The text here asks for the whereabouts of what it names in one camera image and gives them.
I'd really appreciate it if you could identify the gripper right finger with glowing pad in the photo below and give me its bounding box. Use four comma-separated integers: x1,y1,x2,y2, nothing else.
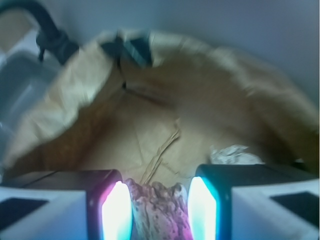
187,164,320,240

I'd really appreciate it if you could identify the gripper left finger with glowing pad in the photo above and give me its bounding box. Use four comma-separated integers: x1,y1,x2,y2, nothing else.
0,169,133,240

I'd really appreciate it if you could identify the brown wood chip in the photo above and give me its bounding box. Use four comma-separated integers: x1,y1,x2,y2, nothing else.
125,178,193,240

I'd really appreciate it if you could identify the crumpled white paper wad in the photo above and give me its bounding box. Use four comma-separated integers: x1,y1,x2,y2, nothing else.
209,144,264,165

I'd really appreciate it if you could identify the brown paper bag tray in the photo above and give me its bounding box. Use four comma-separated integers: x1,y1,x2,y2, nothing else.
3,31,320,185

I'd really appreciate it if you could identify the white plastic tray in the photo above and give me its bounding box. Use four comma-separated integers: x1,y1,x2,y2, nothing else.
0,37,61,161

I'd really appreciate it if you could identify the black cable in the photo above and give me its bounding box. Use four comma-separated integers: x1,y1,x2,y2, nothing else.
0,0,81,66

